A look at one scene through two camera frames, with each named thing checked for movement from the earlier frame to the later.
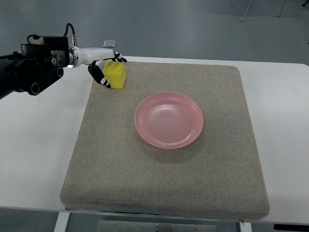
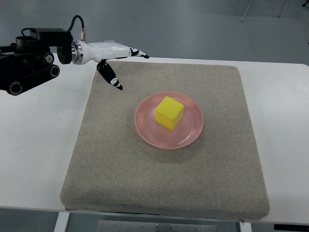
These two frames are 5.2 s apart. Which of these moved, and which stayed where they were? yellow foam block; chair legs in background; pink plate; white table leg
Moved: yellow foam block
Stayed: chair legs in background; white table leg; pink plate
